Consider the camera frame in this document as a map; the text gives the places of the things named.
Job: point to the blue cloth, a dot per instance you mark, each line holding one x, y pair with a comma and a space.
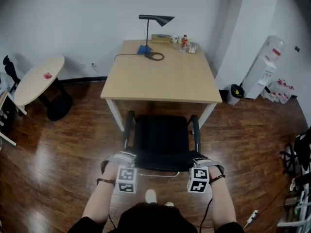
143, 50

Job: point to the white water dispenser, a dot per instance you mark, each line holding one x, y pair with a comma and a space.
255, 81

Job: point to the person's right white shoe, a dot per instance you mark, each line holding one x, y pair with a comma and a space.
169, 204

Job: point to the white power strip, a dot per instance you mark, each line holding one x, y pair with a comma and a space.
253, 216

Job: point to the person's white shoe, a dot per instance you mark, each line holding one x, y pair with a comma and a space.
169, 204
150, 195

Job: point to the black desk lamp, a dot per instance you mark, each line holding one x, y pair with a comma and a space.
162, 20

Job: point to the square wooden desk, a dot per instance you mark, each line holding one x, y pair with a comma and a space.
160, 79

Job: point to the person's left white shoe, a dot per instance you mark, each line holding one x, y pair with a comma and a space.
150, 195

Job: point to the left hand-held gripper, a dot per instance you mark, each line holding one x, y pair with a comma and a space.
126, 178

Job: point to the white metal rack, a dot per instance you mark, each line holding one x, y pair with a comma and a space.
304, 210

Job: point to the wooden tissue box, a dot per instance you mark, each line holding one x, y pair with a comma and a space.
160, 39

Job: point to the black wall socket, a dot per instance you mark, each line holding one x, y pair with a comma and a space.
297, 48

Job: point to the clear bottle red label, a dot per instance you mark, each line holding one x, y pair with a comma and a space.
184, 44

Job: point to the grey trash bin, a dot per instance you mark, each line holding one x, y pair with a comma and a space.
233, 99

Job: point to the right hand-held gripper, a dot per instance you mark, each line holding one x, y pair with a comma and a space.
199, 178

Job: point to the round wooden table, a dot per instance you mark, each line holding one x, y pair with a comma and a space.
39, 81

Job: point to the clear acrylic sign holder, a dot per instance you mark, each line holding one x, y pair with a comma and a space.
192, 48

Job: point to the person's left hand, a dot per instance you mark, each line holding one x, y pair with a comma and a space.
110, 172

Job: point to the person's black clothing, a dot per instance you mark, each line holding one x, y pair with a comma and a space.
155, 221

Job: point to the white mug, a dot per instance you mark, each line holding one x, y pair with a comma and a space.
173, 38

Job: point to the large clear water jug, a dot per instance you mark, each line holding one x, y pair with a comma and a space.
274, 48

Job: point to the small red object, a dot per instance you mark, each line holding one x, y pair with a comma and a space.
47, 76

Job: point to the person's right forearm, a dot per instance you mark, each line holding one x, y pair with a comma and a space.
222, 200

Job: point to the person's left forearm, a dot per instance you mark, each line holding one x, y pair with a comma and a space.
99, 200

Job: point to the cluster of red-capped jugs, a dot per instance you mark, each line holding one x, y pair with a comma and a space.
279, 93

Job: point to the steel thermos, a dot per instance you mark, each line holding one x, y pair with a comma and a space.
291, 201

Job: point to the white leg wooden desk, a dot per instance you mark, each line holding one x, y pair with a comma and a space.
8, 139

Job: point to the person's right hand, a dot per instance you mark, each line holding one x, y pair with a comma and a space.
215, 172

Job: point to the black office chair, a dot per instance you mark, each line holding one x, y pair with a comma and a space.
303, 152
9, 69

